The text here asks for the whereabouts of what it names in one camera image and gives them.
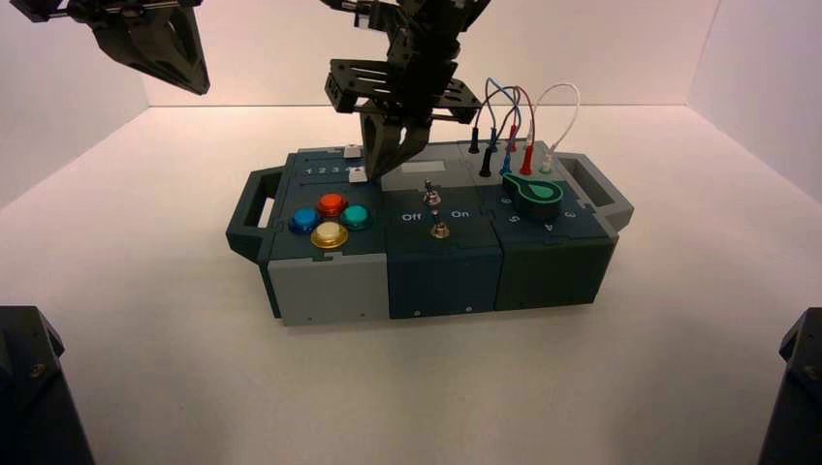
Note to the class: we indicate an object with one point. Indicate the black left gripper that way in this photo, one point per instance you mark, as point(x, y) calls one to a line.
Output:
point(128, 8)

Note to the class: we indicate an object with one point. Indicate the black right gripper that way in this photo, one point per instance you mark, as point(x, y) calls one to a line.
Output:
point(420, 77)

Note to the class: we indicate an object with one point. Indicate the small white slider knob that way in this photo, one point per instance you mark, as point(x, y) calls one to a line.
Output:
point(351, 152)
point(357, 174)

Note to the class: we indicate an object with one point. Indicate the grey rectangular display screen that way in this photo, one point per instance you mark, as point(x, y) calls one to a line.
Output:
point(425, 168)

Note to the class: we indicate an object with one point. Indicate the teal round push button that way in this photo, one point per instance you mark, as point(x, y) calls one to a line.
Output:
point(356, 217)

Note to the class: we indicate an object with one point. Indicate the red round push button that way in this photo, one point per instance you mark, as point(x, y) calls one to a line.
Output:
point(332, 204)

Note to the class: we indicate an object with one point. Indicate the yellow round push button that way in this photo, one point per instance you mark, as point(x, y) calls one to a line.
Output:
point(330, 235)

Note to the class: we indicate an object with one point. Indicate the blue round push button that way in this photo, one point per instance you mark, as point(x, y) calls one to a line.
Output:
point(305, 220)

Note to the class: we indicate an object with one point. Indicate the dark teal modular control box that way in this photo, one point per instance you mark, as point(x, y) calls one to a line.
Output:
point(443, 276)

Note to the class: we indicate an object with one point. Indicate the dark green rotary knob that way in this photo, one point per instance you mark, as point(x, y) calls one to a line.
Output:
point(536, 200)

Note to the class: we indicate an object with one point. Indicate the metal toggle switch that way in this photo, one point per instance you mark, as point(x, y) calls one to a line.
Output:
point(430, 192)
point(439, 228)

